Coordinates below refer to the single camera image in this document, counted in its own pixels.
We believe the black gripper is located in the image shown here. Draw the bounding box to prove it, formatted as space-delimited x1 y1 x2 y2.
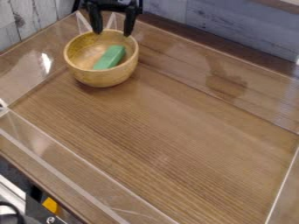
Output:
84 0 144 37

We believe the green rectangular block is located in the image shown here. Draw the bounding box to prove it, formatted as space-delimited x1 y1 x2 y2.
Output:
92 45 126 70

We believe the brown wooden bowl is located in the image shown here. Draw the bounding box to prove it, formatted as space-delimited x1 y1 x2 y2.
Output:
63 29 139 88

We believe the yellow label block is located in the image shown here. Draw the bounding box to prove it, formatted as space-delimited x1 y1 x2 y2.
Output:
42 197 60 214

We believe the black device with screw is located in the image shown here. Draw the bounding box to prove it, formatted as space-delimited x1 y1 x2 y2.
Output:
26 195 83 224

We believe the clear acrylic tray wall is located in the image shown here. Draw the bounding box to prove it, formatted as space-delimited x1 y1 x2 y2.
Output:
0 109 179 224

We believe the black cable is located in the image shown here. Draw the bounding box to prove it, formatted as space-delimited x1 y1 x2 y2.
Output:
0 201 26 224

